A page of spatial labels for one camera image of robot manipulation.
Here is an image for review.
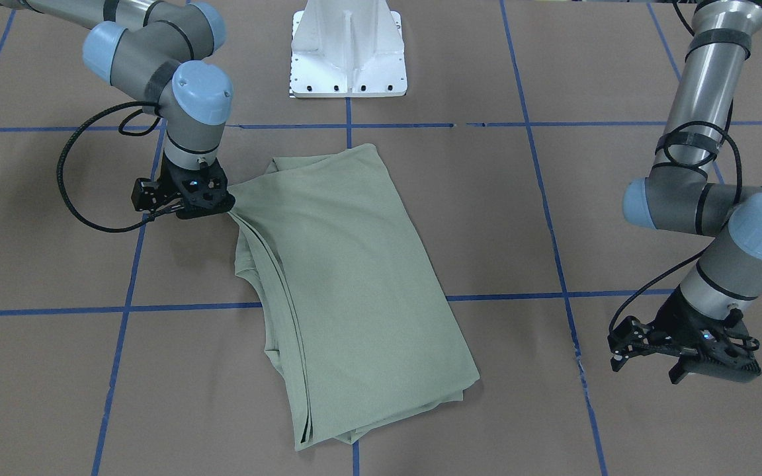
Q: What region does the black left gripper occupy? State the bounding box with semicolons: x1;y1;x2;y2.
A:
607;288;759;372

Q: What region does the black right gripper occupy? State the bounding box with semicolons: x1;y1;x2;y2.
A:
157;155;235;219

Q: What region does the olive green long-sleeve shirt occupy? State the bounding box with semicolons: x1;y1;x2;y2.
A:
229;143;480;451

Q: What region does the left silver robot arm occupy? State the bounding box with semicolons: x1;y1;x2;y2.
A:
607;1;762;383

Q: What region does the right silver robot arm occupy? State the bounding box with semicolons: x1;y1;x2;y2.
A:
0;1;235;219

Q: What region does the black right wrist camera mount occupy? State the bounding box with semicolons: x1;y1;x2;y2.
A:
131;178;177;213

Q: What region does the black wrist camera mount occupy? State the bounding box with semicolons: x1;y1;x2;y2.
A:
131;178;177;213
668;356;762;385

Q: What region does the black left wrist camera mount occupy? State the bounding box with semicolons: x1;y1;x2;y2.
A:
668;356;762;385

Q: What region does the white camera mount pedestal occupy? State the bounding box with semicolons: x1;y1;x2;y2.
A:
288;1;408;99

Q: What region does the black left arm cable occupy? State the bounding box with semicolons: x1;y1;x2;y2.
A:
609;122;745;338

